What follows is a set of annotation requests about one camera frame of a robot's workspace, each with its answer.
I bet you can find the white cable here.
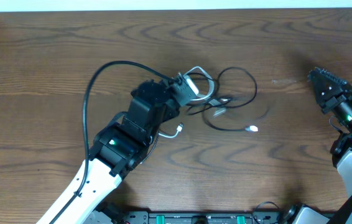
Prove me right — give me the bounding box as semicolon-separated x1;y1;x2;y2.
157;65;217;139

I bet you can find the black cable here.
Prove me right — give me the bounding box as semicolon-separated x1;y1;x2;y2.
185;66;270;133

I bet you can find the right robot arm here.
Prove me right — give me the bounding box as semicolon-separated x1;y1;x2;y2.
288;68;352;223

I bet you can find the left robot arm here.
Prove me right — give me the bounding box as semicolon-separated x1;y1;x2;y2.
39;75;199;223

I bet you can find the left camera cable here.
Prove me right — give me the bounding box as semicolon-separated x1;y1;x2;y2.
48;60;177;224

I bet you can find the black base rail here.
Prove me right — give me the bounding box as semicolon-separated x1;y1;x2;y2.
101;200;338;224

